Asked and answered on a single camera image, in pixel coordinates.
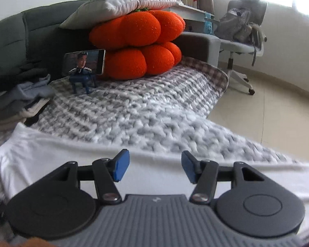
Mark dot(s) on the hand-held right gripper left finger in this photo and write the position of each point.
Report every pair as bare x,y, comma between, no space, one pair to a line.
121,166

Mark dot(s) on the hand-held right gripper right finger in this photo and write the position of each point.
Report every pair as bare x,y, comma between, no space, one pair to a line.
189,166

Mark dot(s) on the white shirt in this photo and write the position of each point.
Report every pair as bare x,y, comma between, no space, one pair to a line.
154,167

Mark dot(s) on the stack of folded clothes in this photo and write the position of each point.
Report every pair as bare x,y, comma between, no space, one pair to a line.
20,97

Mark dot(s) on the grey checked quilt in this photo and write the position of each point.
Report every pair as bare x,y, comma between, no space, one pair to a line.
208,139

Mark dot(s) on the grey checked sofa cover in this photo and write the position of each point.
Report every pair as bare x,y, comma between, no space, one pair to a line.
144,95

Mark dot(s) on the blue phone stand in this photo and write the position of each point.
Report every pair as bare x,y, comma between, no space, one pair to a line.
82,81

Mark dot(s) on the orange pumpkin cushion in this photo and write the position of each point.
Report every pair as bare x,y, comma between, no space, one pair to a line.
136,28
136,61

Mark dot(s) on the smartphone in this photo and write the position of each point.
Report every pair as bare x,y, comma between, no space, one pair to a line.
83,63

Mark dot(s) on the white office chair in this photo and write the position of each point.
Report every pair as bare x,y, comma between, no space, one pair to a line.
237,64

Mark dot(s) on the grey jacket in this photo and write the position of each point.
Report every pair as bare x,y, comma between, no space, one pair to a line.
234,25

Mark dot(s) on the white desk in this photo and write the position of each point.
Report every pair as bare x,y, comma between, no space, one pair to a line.
193,11

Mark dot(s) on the white pillow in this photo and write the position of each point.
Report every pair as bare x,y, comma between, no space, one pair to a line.
118,7

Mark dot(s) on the grey sofa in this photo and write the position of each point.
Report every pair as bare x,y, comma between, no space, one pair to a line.
33,30

